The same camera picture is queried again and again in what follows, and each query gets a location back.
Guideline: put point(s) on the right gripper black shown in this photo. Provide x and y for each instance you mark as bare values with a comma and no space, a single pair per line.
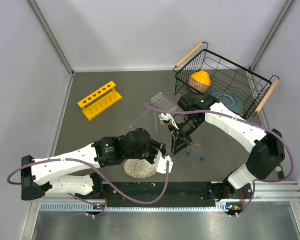
180,143

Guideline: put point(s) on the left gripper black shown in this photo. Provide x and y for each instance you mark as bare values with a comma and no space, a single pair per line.
156,146

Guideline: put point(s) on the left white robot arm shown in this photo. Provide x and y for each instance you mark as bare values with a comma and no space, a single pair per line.
56,175

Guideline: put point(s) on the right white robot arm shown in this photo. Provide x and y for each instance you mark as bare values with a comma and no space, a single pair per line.
266,151

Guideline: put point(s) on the speckled ceramic plate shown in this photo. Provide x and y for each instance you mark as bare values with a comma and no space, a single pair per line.
139,169

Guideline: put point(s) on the clear acrylic tube rack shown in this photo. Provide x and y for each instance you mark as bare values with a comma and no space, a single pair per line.
163,102

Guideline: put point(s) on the brown and yellow bowl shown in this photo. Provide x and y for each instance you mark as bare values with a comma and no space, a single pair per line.
200,82

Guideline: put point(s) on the blue glazed bowl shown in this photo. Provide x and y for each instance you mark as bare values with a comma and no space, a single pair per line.
230,100

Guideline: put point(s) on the yellow test tube rack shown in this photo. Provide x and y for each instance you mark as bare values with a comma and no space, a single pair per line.
99,101

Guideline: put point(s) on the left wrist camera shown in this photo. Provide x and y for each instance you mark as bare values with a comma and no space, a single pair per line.
163,163

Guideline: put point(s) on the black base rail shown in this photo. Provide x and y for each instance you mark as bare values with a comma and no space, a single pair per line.
177,195

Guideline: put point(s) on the black wire basket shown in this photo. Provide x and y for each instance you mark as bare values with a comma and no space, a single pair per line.
227,76

